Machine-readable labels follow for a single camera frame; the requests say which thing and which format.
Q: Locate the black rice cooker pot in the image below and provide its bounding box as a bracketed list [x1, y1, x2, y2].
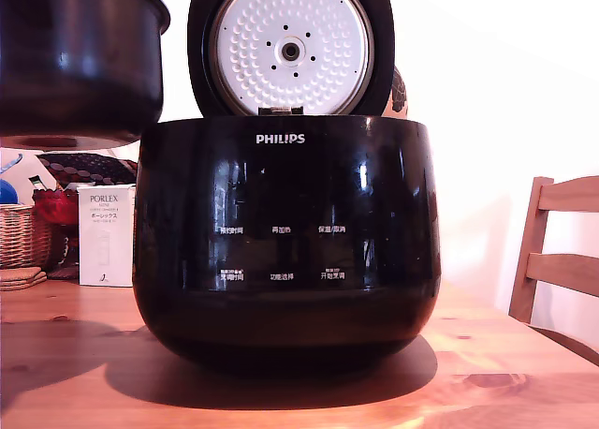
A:
[0, 0, 172, 151]

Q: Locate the black Philips rice cooker body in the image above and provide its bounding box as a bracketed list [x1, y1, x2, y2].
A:
[132, 114, 443, 375]

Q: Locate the rice cooker lid, white plate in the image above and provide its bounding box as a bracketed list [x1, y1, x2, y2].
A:
[186, 0, 396, 119]

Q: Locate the round patterned brown cushion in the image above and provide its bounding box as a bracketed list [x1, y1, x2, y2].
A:
[380, 65, 414, 119]

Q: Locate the white Porlex box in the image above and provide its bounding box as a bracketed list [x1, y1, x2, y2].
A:
[77, 183, 138, 288]

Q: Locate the dark dotted patterned cloth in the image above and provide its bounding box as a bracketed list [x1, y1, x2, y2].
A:
[37, 151, 139, 190]

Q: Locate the red glass vessel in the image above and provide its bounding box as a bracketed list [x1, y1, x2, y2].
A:
[31, 188, 80, 267]

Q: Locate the wooden chair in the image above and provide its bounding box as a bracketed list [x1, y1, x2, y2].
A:
[507, 175, 599, 369]

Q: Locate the woven wicker basket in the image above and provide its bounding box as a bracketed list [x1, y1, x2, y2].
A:
[0, 203, 53, 272]

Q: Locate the teal curved strip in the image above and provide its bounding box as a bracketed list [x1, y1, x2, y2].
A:
[0, 153, 24, 175]

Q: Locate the blue round object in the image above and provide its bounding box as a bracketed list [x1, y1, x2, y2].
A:
[0, 178, 20, 206]

